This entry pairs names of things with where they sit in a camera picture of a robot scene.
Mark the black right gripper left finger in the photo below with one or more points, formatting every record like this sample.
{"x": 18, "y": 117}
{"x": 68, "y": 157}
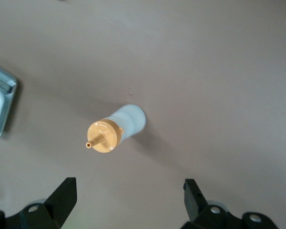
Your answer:
{"x": 59, "y": 202}

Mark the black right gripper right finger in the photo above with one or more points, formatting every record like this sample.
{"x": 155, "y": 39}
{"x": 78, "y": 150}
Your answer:
{"x": 195, "y": 205}

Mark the orange-capped squeeze bottle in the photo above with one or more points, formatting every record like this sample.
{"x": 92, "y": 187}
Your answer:
{"x": 128, "y": 121}

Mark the silver digital kitchen scale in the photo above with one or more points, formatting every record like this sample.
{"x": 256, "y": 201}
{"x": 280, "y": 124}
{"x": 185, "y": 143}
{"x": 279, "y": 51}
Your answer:
{"x": 0, "y": 107}

